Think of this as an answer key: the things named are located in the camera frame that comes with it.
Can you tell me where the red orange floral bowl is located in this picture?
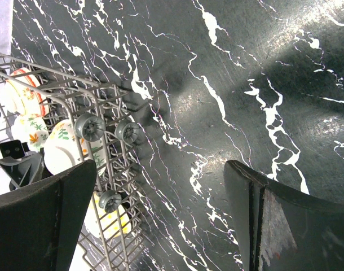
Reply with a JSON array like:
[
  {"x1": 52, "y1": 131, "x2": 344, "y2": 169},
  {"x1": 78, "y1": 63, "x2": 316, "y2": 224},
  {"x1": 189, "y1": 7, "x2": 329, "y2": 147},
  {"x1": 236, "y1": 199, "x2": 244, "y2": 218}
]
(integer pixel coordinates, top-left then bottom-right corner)
[{"x1": 0, "y1": 67, "x2": 50, "y2": 117}]

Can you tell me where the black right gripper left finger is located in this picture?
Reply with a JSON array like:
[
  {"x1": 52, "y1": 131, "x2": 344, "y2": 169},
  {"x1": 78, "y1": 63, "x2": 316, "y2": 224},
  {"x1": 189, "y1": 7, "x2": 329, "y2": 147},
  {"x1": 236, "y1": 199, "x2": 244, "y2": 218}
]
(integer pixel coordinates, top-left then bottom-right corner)
[{"x1": 0, "y1": 160, "x2": 96, "y2": 270}]

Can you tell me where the yellow rim leaf bowl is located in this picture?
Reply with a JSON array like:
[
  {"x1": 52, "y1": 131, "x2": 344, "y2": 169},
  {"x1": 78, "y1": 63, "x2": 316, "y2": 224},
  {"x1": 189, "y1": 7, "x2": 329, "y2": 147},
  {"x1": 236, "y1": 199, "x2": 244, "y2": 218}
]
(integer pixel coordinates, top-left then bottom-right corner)
[{"x1": 11, "y1": 115, "x2": 49, "y2": 152}]

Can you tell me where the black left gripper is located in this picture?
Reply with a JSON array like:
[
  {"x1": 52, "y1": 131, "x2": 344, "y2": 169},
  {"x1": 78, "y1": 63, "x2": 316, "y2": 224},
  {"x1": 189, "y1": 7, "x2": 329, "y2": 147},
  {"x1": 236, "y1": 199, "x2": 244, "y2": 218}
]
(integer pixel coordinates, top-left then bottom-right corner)
[{"x1": 0, "y1": 140, "x2": 44, "y2": 191}]

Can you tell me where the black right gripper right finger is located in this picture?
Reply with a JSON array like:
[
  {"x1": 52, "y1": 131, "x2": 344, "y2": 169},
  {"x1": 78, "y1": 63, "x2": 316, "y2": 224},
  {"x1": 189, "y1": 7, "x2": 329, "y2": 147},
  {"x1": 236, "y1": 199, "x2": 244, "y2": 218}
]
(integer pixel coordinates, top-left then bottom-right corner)
[{"x1": 223, "y1": 160, "x2": 344, "y2": 270}]

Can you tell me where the orange flower leaf bowl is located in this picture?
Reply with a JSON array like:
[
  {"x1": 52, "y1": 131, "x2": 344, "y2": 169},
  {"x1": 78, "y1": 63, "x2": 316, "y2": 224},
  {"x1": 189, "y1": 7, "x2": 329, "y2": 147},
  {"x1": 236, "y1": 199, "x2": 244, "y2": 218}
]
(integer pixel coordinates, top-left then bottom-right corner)
[{"x1": 44, "y1": 119, "x2": 90, "y2": 175}]

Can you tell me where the blue scalloped sun bowl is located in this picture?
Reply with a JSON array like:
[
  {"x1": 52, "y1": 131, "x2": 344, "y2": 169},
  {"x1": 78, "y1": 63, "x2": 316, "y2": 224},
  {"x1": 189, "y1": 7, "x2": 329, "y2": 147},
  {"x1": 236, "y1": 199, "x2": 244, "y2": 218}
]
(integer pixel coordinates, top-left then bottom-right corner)
[{"x1": 84, "y1": 190, "x2": 132, "y2": 240}]

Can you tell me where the grey wire dish rack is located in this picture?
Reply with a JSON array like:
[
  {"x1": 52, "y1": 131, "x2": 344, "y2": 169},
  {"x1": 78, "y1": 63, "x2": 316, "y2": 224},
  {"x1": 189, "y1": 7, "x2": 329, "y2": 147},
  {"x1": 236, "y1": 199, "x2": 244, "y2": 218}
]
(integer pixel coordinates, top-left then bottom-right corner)
[{"x1": 0, "y1": 53, "x2": 144, "y2": 270}]

